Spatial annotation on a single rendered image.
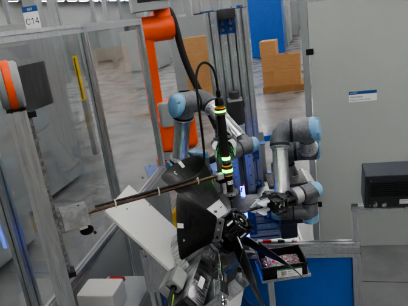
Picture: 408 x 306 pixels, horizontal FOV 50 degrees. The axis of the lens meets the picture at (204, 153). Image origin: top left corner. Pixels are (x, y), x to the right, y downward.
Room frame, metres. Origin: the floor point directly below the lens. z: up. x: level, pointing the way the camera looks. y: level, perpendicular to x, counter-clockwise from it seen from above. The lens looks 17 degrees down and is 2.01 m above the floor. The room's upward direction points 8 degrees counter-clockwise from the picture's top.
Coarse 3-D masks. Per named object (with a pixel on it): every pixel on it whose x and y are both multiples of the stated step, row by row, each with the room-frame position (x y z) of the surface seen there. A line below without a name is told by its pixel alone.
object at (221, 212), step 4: (212, 204) 1.66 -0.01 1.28; (216, 204) 1.66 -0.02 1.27; (220, 204) 1.66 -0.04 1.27; (208, 208) 1.65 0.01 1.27; (212, 208) 1.65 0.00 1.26; (216, 208) 1.65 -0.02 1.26; (220, 208) 1.65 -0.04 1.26; (224, 208) 1.65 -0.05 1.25; (212, 212) 1.64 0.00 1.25; (220, 212) 1.64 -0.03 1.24; (224, 212) 1.64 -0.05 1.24; (216, 216) 1.63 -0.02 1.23; (220, 216) 1.63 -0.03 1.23
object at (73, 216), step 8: (56, 208) 1.45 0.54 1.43; (64, 208) 1.46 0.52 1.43; (72, 208) 1.45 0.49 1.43; (80, 208) 1.44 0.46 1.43; (64, 216) 1.42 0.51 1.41; (72, 216) 1.43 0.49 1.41; (80, 216) 1.44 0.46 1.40; (88, 216) 1.45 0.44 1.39; (64, 224) 1.42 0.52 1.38; (72, 224) 1.43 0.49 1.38; (80, 224) 1.43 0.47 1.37; (88, 224) 1.44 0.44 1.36; (64, 232) 1.43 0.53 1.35
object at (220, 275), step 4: (220, 252) 1.54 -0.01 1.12; (220, 256) 1.52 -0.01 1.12; (220, 260) 1.49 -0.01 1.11; (220, 264) 1.47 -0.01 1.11; (220, 268) 1.45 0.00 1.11; (220, 272) 1.43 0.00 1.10; (220, 276) 1.41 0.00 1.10; (220, 296) 1.32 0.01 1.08; (224, 296) 1.32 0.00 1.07; (220, 300) 1.31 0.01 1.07; (224, 300) 1.30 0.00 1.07; (224, 304) 1.28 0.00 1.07
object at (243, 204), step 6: (222, 198) 1.91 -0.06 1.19; (234, 198) 1.91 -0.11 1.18; (240, 198) 1.91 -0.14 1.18; (246, 198) 1.92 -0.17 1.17; (228, 204) 1.84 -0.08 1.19; (234, 204) 1.83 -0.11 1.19; (240, 204) 1.82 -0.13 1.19; (246, 204) 1.82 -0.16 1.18; (252, 204) 1.83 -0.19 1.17; (228, 210) 1.76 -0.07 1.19; (240, 210) 1.74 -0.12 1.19; (246, 210) 1.74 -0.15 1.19
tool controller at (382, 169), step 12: (372, 168) 1.89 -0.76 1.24; (384, 168) 1.87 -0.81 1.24; (396, 168) 1.86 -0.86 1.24; (372, 180) 1.84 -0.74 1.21; (384, 180) 1.83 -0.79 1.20; (396, 180) 1.81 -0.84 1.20; (372, 192) 1.85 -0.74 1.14; (384, 192) 1.84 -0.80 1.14; (396, 192) 1.83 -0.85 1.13; (372, 204) 1.86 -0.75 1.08; (384, 204) 1.84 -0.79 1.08; (396, 204) 1.85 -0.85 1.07
